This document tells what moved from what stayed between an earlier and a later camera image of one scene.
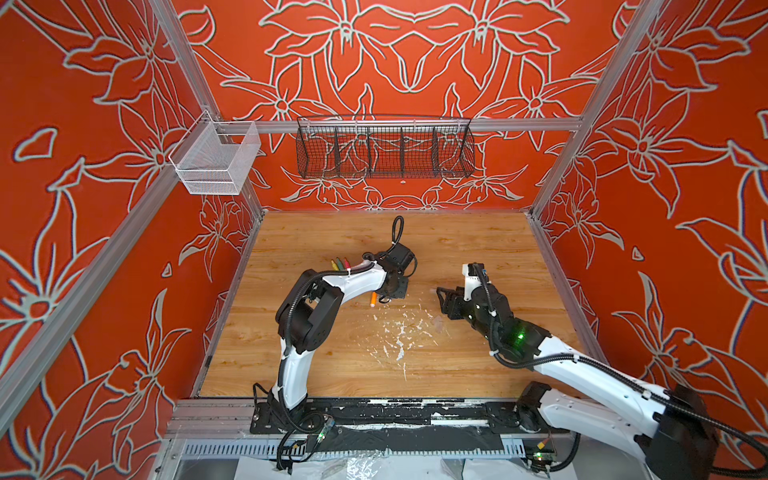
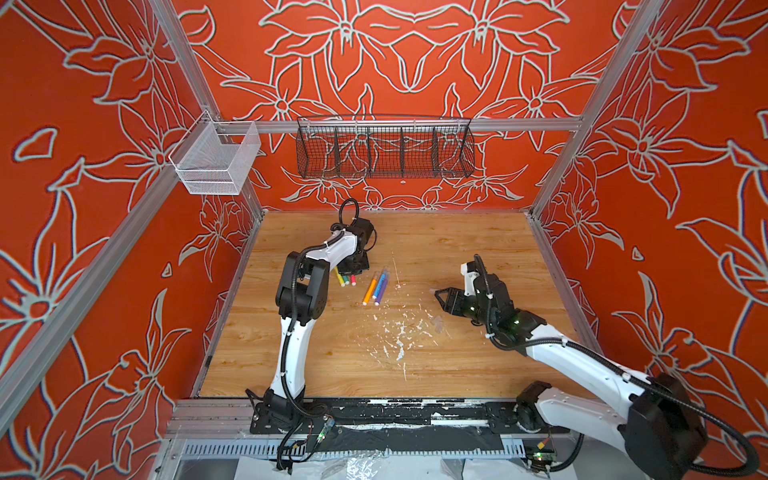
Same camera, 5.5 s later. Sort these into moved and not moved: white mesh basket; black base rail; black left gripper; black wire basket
Moved: black left gripper
Not moved: black wire basket; white mesh basket; black base rail
